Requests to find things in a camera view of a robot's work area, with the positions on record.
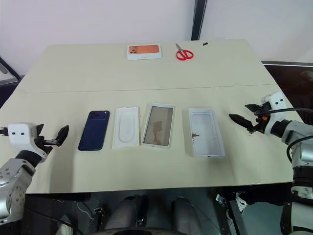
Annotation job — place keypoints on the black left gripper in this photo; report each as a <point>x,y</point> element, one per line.
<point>45,142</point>

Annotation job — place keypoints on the dark vertical post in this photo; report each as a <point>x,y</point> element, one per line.
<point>199,19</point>

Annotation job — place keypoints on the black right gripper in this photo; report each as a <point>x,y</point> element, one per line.
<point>261,120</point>

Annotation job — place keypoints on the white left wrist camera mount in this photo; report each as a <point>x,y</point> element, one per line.
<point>19,137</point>

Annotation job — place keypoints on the black table leg brace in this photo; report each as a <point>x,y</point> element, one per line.
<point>236,215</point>

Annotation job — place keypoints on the grey metal frame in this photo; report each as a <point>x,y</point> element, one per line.
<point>7,71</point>

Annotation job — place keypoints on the dark rounded shape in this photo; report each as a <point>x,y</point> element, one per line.
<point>127,211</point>
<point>185,215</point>

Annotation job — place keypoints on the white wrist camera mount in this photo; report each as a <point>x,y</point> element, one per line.
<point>275,99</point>
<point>19,137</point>

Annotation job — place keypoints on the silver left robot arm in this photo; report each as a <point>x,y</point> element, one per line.
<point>14,176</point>

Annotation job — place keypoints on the white box base brown inside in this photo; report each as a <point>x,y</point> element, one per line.
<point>157,124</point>

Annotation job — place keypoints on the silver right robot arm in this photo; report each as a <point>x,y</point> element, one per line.
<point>299,137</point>

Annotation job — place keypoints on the white paper tray insert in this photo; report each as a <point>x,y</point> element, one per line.
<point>126,128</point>

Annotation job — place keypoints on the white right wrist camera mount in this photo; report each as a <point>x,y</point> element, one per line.
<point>275,99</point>

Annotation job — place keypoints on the white phone box base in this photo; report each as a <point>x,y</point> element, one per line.
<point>206,133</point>

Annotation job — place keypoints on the dark brown side table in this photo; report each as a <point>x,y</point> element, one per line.
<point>291,78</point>

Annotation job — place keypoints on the dark blue smartphone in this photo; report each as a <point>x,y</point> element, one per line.
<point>94,131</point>

